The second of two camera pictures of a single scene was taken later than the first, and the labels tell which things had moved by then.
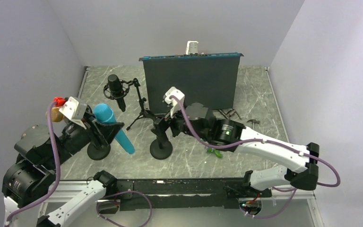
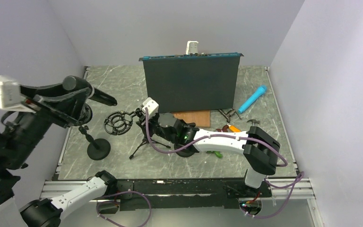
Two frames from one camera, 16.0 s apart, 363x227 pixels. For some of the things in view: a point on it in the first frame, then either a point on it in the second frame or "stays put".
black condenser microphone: [116, 88] to [73, 83]
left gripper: [109, 131] to [72, 107]
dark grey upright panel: [210, 78] stays put
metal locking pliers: [229, 113] stays put
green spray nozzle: [217, 152] stays put
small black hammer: [254, 121] stays put
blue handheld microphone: [104, 113] to [247, 104]
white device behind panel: [192, 47] stays put
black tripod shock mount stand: [117, 89] to [118, 123]
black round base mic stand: [161, 149] to [186, 152]
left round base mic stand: [97, 154] stays put
